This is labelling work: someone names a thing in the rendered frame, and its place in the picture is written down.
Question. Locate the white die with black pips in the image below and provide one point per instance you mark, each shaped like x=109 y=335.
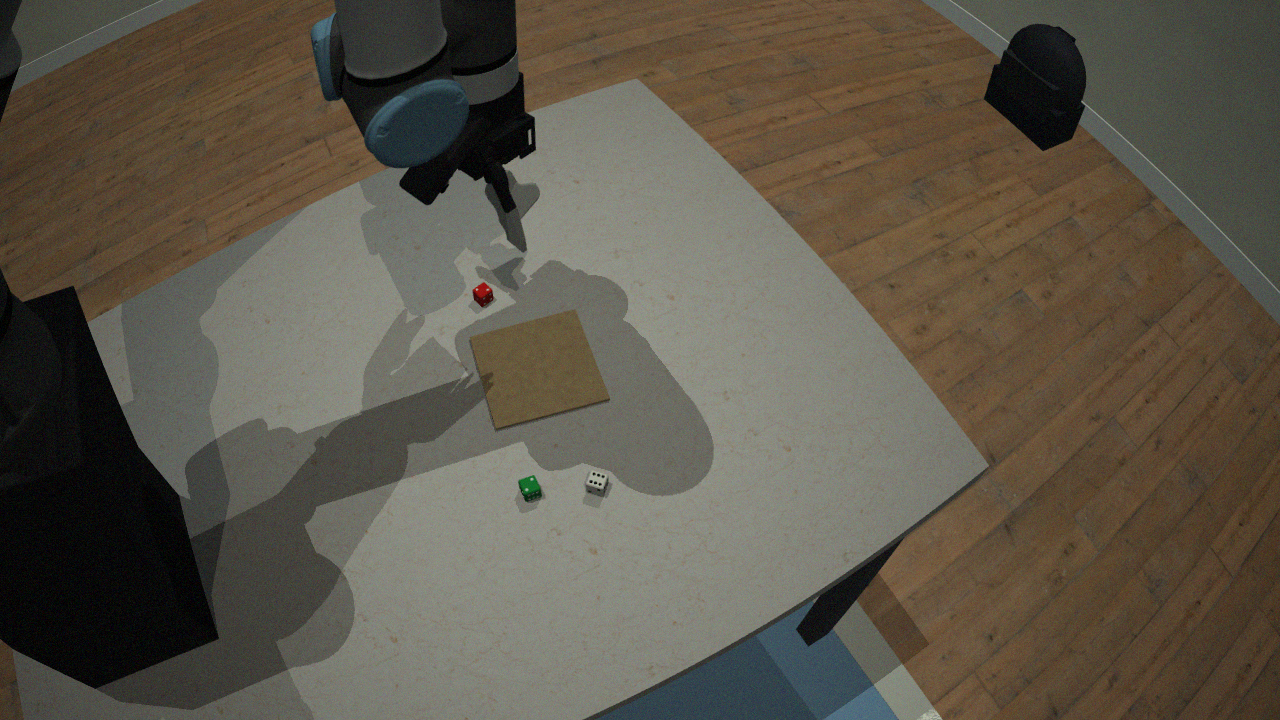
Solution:
x=597 y=483

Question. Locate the tan square mat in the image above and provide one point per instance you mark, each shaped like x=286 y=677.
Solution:
x=538 y=369

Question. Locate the red die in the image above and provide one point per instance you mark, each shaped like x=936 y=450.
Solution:
x=483 y=294

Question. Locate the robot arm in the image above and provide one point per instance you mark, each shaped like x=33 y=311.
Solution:
x=406 y=104

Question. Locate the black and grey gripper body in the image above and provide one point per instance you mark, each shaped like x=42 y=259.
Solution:
x=509 y=122

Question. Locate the green die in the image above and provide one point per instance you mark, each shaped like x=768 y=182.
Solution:
x=530 y=488

